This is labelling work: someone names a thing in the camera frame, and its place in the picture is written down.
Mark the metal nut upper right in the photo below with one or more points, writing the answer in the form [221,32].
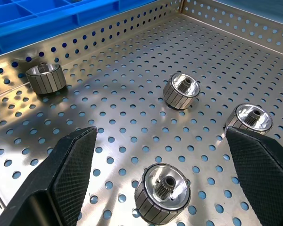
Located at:
[250,117]

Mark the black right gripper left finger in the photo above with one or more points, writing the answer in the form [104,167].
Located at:
[68,179]

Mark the perforated metal tray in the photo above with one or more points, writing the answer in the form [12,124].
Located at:
[155,146]

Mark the metal nut lower right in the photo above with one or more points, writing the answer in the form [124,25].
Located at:
[153,207]

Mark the blue compartment tray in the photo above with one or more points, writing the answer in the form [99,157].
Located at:
[49,26]

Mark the metal rotor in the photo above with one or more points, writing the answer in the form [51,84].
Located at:
[47,82]
[177,99]

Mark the metal nut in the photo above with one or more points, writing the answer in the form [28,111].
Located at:
[250,117]
[153,207]

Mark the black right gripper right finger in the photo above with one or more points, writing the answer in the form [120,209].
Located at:
[261,176]

